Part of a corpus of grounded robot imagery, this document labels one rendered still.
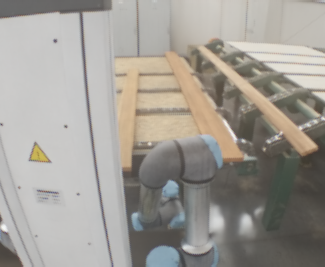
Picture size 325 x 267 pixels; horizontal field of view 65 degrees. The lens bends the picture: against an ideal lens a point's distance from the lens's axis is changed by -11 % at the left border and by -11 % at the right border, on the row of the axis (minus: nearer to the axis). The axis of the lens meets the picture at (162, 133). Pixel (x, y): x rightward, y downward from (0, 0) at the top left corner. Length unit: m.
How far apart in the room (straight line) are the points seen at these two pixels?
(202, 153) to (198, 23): 7.15
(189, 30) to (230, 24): 1.16
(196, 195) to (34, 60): 0.62
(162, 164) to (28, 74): 0.44
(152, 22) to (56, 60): 6.67
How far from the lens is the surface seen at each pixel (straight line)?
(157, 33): 7.18
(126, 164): 1.65
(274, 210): 2.41
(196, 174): 0.84
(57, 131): 0.57
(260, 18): 7.57
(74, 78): 0.51
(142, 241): 2.35
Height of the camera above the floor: 1.76
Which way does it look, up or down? 26 degrees down
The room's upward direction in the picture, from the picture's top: straight up
